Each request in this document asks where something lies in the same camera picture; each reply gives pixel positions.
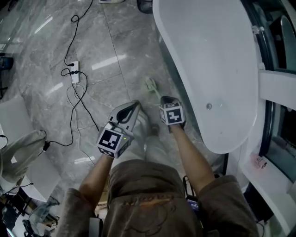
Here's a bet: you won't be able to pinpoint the person's left forearm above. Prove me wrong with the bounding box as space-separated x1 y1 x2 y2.
79 151 117 206

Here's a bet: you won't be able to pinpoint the clear plastic bag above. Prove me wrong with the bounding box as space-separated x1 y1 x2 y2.
28 196 61 232

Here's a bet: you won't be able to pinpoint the green cleaning tool brush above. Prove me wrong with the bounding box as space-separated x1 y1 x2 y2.
140 77 166 108

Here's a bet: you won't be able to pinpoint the person's light trousers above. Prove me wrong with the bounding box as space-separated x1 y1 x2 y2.
127 108 173 168

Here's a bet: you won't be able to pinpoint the beige cloth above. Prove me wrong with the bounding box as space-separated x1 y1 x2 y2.
0 129 47 184

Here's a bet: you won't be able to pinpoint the black power cable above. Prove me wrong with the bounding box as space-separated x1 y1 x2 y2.
64 0 93 68

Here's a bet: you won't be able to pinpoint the white bathtub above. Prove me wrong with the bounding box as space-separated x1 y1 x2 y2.
152 0 260 155

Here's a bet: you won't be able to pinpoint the black phone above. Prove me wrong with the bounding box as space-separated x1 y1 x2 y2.
185 195 200 216

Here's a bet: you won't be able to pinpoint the looped black cable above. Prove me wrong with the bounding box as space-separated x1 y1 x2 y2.
45 69 100 147

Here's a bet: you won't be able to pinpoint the black waist device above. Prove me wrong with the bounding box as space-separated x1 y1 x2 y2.
88 216 104 237

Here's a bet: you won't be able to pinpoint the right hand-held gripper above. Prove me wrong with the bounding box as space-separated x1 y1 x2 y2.
158 95 187 134

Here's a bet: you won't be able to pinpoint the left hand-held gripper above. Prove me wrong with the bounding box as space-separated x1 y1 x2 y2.
96 100 142 159

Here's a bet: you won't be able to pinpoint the person's right forearm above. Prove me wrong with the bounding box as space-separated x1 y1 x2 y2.
172 125 215 195

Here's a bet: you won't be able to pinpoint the white ledge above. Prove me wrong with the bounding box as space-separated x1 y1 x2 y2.
240 69 296 237

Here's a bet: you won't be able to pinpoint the person's brown shirt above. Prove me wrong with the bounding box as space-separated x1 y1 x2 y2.
56 159 260 237

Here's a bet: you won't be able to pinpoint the white power strip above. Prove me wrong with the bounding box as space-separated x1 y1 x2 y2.
70 60 81 84

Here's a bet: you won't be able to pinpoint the pink packet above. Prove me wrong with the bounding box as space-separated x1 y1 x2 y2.
250 153 268 170

